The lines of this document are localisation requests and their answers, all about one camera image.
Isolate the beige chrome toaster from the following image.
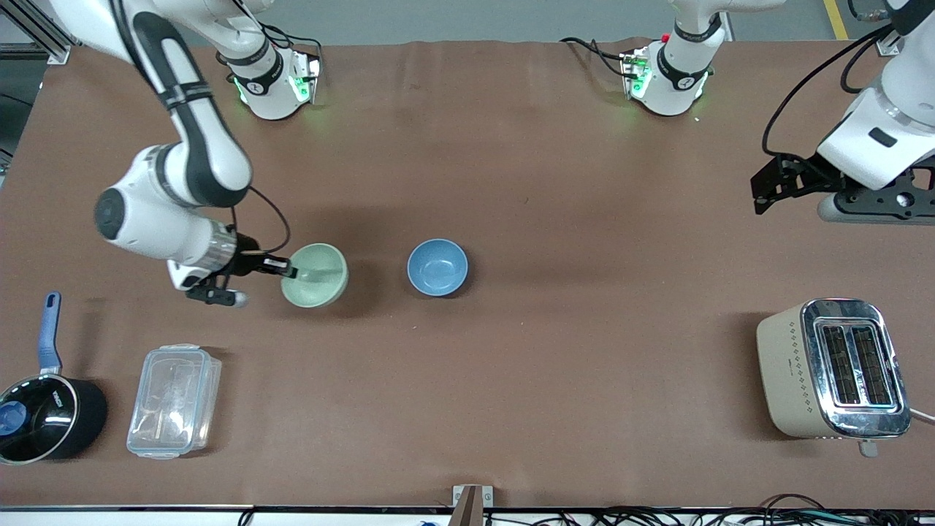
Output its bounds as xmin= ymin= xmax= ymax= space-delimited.
xmin=756 ymin=298 xmax=912 ymax=459

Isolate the black base cable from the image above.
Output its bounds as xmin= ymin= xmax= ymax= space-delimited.
xmin=241 ymin=0 xmax=324 ymax=66
xmin=560 ymin=36 xmax=633 ymax=80

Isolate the green bowl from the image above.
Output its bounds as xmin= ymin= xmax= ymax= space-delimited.
xmin=280 ymin=243 xmax=350 ymax=309

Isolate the brown table cloth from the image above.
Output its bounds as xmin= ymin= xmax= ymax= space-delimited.
xmin=0 ymin=37 xmax=935 ymax=510

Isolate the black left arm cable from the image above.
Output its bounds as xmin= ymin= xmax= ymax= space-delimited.
xmin=762 ymin=0 xmax=903 ymax=160

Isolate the black right base cable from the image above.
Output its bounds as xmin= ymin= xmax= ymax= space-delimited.
xmin=241 ymin=0 xmax=324 ymax=66

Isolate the blue bowl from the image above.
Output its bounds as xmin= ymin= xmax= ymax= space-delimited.
xmin=407 ymin=238 xmax=469 ymax=297

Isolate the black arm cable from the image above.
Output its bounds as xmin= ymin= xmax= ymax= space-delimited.
xmin=762 ymin=0 xmax=903 ymax=160
xmin=231 ymin=186 xmax=291 ymax=258

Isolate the clear plastic lidded container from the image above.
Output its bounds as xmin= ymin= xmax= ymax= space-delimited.
xmin=126 ymin=344 xmax=223 ymax=461

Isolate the aluminium frame profile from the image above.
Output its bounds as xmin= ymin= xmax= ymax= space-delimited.
xmin=0 ymin=6 xmax=72 ymax=65

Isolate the black saucepan blue handle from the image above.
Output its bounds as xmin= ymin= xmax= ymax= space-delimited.
xmin=0 ymin=292 xmax=108 ymax=466

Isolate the black left base cable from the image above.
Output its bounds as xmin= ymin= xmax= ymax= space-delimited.
xmin=560 ymin=36 xmax=633 ymax=80

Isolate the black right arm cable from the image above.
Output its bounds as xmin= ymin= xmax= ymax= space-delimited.
xmin=231 ymin=186 xmax=291 ymax=258

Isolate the black cable tangle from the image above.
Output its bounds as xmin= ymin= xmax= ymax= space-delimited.
xmin=482 ymin=493 xmax=935 ymax=526

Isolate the metal table edge bracket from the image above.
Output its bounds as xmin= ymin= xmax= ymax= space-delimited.
xmin=451 ymin=484 xmax=495 ymax=526

